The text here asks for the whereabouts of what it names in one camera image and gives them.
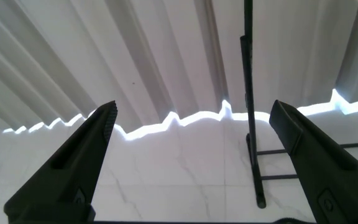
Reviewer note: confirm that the white curtain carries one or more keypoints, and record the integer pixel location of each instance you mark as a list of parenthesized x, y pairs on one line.
[(135, 62)]

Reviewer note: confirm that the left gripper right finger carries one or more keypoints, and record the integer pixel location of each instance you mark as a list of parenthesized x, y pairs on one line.
[(331, 174)]

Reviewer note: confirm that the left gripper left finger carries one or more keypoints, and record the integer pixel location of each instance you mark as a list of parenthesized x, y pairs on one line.
[(65, 174)]

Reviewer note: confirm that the black clothes rack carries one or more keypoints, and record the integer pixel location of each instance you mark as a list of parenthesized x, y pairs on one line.
[(249, 93)]

